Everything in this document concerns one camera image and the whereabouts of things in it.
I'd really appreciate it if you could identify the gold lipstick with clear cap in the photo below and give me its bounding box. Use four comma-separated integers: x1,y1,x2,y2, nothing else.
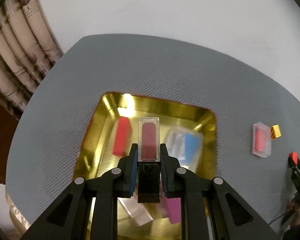
137,117,161,203

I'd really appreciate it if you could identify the clear box with red card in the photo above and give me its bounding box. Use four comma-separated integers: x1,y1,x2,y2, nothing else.
252,122,271,158

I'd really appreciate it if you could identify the red gold toffee tin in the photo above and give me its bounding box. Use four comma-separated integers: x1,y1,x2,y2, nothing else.
72,91,219,240

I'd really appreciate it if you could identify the beige patterned curtain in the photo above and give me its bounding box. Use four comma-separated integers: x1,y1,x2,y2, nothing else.
0,0,62,119

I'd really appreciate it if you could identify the red rectangular block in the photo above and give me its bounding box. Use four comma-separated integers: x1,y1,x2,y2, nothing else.
113,116,132,157

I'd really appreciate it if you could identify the person right hand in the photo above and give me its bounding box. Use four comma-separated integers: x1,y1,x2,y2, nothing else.
287,198,300,228

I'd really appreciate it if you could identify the yellow striped cube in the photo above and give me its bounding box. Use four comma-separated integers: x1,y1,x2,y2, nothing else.
270,125,282,140

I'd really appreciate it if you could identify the red rounded case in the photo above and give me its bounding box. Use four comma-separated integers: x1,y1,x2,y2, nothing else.
288,152,299,167

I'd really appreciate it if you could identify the clear box with blue paper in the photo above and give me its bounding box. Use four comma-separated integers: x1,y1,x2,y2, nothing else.
165,126,204,172

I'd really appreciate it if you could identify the pink rectangular block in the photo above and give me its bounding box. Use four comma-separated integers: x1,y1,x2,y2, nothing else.
159,190,181,224

